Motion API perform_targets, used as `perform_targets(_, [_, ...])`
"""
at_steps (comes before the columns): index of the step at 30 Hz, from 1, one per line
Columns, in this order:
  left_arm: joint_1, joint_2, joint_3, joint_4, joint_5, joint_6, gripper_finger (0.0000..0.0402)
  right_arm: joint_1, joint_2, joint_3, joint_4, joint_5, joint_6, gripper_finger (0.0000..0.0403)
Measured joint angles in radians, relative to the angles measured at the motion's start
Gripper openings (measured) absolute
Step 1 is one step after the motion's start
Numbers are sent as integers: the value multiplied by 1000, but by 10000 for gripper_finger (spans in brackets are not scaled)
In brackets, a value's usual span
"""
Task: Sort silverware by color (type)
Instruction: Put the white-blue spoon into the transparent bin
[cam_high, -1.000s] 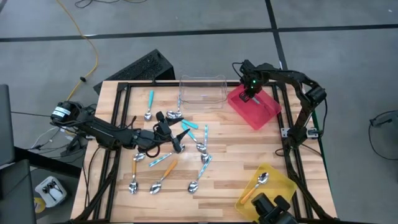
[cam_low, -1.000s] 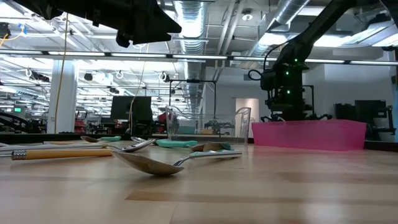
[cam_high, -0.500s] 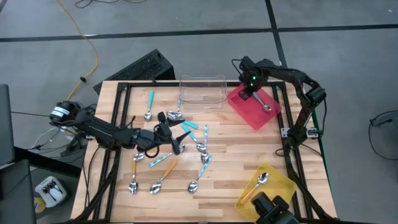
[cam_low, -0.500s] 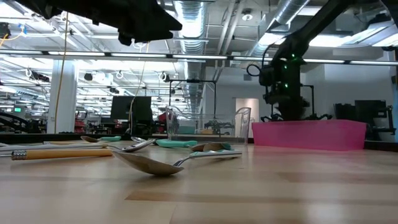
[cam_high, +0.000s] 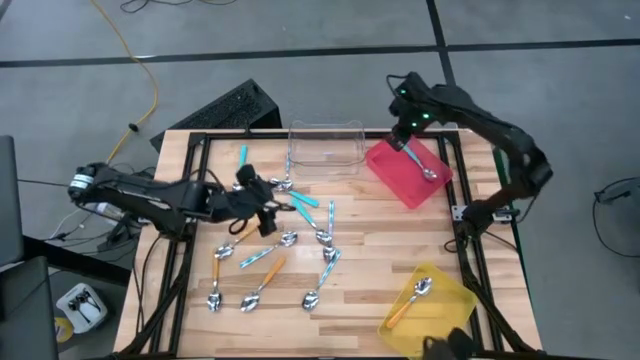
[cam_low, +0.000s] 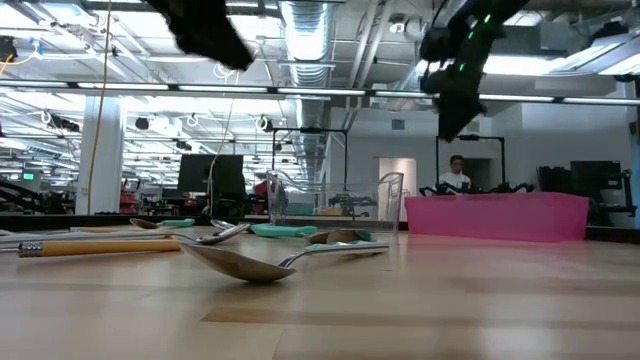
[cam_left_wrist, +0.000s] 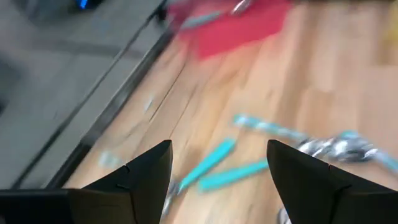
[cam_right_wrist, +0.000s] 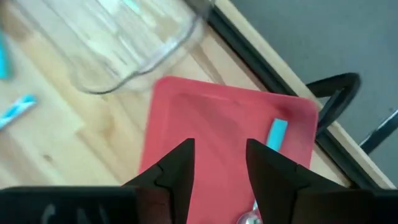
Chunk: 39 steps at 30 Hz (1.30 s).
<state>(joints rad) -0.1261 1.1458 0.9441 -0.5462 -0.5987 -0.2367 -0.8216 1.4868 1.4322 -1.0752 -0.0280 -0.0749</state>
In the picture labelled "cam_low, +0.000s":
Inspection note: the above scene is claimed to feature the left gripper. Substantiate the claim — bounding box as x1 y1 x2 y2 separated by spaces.
144 0 254 72

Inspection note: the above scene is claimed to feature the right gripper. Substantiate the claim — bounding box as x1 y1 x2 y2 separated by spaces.
421 49 489 143

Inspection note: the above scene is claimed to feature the teal striped handle spoon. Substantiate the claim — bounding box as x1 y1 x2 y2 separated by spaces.
179 240 391 285
0 223 251 247

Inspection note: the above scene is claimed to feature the person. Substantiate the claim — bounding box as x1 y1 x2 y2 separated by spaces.
438 154 474 191

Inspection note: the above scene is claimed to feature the long ceiling light bar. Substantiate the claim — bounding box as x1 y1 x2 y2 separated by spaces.
0 81 640 107

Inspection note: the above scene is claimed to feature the clear plastic bin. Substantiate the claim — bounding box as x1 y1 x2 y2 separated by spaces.
266 169 405 234

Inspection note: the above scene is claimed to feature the pink-red plastic bin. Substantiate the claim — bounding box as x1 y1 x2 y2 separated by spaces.
404 192 591 244

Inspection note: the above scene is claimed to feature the black monitor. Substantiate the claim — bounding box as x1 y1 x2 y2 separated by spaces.
569 160 624 194
177 153 245 195

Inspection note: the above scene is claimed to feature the red chair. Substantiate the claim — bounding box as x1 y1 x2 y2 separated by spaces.
252 179 271 214

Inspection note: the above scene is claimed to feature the white pillar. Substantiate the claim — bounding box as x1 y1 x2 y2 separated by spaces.
74 96 127 216

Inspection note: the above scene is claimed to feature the black rig frame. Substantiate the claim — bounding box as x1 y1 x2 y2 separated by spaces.
434 133 506 194
271 127 350 194

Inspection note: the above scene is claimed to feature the silver ventilation duct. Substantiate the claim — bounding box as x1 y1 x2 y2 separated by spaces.
384 64 426 112
278 0 335 176

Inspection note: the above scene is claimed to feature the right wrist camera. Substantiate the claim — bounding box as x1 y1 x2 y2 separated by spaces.
418 27 454 64

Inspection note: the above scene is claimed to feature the yellow power cable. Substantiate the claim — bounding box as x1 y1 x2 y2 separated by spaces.
85 0 114 216
205 69 241 217

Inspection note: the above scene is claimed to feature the black cord reel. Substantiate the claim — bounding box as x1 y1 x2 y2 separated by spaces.
0 35 19 64

